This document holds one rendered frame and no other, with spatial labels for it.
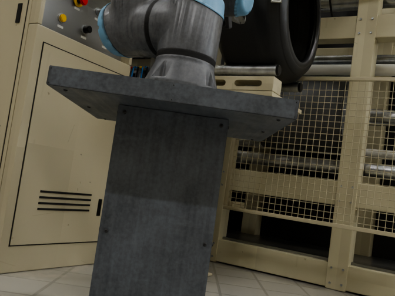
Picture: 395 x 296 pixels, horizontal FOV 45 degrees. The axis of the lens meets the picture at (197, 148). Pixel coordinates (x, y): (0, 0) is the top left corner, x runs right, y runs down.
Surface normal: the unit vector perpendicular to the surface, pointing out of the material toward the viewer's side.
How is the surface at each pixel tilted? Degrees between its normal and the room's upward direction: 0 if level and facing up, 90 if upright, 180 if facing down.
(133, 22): 95
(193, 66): 70
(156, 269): 90
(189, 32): 89
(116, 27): 108
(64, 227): 90
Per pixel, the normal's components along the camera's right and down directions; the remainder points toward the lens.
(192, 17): 0.07, -0.07
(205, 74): 0.67, -0.29
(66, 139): 0.86, 0.08
